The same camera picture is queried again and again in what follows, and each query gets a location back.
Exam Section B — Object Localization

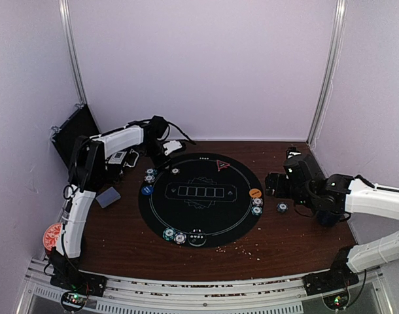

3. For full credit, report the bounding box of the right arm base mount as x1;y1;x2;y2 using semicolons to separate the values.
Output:
303;270;359;311

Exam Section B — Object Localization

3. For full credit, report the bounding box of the playing card deck in case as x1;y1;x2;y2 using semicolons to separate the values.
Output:
108;151;127;165

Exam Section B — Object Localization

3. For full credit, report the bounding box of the red patterned tin can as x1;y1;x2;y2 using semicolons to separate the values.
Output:
43;222;63;256

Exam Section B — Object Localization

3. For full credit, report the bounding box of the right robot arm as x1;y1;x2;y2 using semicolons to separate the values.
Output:
265;147;399;289

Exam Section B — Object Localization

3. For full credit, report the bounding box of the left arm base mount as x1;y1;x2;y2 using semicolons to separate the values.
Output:
50;273;107;313

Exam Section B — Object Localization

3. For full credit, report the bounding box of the dark blue mug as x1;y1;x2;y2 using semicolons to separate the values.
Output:
316;211;352;228

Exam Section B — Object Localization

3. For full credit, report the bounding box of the red triangle marker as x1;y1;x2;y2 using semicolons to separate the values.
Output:
216;160;230;171

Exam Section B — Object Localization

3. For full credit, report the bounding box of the chrome case handle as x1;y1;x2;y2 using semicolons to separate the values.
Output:
124;149;140;168

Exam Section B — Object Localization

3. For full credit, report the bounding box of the orange big blind button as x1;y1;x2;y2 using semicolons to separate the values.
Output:
249;188;262;198

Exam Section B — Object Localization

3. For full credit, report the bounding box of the green fifty chip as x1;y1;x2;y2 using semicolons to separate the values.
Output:
145;168;158;176

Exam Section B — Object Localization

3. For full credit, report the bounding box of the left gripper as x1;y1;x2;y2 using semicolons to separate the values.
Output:
143;140;173;172

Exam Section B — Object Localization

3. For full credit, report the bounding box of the grey card deck box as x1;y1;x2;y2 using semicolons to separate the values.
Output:
95;187;121;209

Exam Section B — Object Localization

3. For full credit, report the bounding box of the aluminium front rail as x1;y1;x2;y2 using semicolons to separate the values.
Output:
21;256;389;314

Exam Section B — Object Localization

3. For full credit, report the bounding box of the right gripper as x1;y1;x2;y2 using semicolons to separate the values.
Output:
266;172;315;209

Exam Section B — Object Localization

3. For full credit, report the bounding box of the green chip stack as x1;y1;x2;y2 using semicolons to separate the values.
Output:
277;202;288;213

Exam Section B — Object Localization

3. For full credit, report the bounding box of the black poker set case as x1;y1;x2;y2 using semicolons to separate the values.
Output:
52;104;143;190

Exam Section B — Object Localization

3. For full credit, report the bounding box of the blue small blind button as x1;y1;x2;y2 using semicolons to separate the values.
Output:
141;185;154;196

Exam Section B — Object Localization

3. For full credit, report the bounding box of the round black poker mat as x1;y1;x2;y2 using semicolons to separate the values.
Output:
138;152;264;248

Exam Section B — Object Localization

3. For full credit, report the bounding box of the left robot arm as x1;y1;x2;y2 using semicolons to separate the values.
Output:
49;116;196;290

